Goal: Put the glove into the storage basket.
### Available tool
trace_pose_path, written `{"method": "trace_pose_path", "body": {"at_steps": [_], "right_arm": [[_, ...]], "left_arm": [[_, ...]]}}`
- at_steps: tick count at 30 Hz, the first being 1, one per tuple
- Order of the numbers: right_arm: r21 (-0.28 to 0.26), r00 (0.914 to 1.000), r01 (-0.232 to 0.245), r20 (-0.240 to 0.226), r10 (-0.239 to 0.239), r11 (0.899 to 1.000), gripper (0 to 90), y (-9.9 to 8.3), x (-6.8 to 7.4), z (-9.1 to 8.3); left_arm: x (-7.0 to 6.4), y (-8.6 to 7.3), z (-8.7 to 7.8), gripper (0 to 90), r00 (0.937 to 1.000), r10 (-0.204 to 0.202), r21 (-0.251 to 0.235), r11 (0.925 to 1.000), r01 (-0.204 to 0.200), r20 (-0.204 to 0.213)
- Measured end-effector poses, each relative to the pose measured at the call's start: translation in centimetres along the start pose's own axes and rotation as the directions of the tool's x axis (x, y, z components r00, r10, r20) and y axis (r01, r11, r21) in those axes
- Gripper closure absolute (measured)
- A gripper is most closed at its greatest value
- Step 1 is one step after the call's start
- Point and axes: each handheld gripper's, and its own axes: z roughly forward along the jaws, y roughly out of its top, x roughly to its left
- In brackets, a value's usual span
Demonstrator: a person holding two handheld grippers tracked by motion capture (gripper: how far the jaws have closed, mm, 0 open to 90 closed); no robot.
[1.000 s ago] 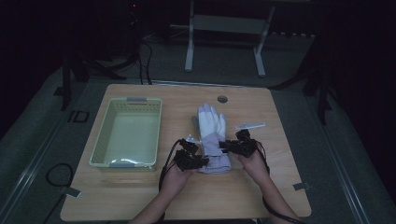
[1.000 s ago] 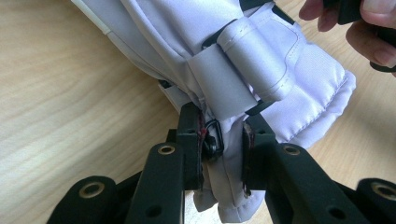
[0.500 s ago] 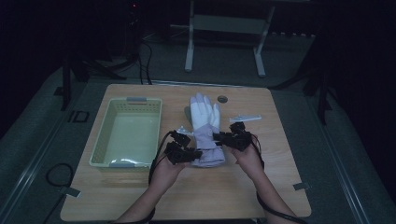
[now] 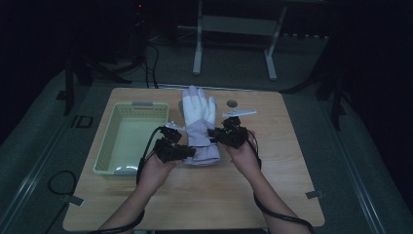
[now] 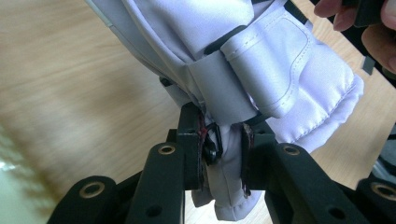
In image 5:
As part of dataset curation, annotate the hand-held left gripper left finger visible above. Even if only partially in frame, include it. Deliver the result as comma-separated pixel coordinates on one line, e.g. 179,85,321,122
125,102,205,224

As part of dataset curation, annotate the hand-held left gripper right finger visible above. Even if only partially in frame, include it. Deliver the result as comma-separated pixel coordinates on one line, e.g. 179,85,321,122
240,120,372,224

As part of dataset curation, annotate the grey work glove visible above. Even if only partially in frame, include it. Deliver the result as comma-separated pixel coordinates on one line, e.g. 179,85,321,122
83,0,365,222

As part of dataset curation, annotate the cream plastic basket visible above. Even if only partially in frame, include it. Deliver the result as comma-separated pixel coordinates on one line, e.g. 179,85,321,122
0,124,48,224

